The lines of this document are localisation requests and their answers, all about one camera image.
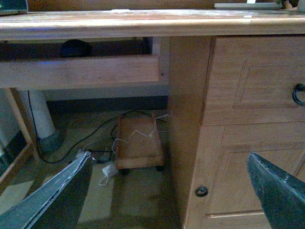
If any round dark door knob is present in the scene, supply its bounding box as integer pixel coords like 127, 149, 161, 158
195, 186, 209, 198

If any dark object top left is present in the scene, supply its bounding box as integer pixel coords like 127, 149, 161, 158
0, 0, 29, 16

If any wooden keyboard tray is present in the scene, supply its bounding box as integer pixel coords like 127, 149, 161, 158
0, 55, 169, 90

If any white pole with grey base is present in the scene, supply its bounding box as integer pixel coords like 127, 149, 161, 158
20, 90, 64, 155

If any black power cable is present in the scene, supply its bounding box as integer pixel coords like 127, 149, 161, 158
27, 90, 167, 164

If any flat grey device on desk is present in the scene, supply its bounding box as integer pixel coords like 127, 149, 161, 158
214, 2, 283, 10

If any white thin cable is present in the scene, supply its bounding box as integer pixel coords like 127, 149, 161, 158
112, 114, 169, 155

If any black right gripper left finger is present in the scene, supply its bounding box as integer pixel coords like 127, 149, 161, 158
0, 152, 92, 229

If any black ring drawer handle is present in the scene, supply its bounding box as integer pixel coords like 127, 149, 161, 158
292, 83, 305, 106

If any wooden upper drawer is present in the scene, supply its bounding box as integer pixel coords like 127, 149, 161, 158
202, 35, 305, 125

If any wooden rolling computer stand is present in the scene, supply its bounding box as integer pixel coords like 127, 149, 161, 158
112, 115, 164, 174

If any wooden desk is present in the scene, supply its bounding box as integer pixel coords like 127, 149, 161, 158
0, 10, 305, 228

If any white power adapter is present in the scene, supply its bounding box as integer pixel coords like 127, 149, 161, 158
98, 164, 119, 187

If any grey Logitech wireless mouse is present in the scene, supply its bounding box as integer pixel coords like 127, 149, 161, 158
60, 39, 92, 58

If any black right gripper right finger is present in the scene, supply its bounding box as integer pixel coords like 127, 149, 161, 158
247, 152, 305, 229

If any wooden cabinet door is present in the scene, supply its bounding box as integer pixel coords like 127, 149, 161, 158
184, 122, 305, 229

